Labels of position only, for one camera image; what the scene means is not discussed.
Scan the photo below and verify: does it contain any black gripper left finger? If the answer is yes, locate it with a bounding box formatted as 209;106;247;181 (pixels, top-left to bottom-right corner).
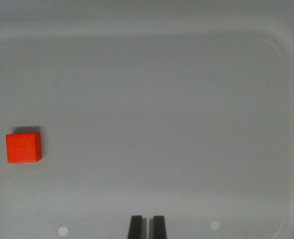
127;215;144;239

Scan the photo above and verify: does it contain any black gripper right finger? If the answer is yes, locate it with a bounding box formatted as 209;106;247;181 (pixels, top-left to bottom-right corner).
152;215;168;239

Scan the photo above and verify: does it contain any red cube block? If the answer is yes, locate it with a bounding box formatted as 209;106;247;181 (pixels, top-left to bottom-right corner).
5;132;42;164

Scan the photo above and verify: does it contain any white plastic tray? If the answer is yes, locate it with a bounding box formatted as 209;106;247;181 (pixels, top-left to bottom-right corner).
0;0;294;239

